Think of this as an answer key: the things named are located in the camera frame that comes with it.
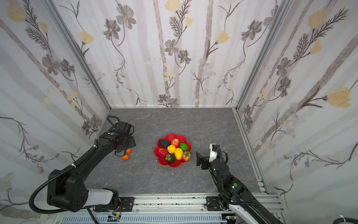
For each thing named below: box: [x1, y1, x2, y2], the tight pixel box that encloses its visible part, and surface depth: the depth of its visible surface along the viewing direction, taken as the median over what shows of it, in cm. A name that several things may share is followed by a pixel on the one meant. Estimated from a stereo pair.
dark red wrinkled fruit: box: [158, 147, 169, 158], surface depth 90 cm
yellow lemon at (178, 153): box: [174, 147, 184, 161], surface depth 90 cm
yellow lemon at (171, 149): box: [167, 144, 176, 154], surface depth 90 cm
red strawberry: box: [181, 151, 191, 161], surface depth 86 cm
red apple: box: [171, 138, 180, 148], surface depth 95 cm
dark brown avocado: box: [166, 153, 176, 164], surface depth 87 cm
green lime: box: [179, 142, 189, 152], surface depth 94 cm
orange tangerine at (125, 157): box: [121, 154, 130, 161], surface depth 91 cm
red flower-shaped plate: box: [153, 148, 192, 169], surface depth 89 cm
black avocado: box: [159, 139, 172, 149], surface depth 93 cm
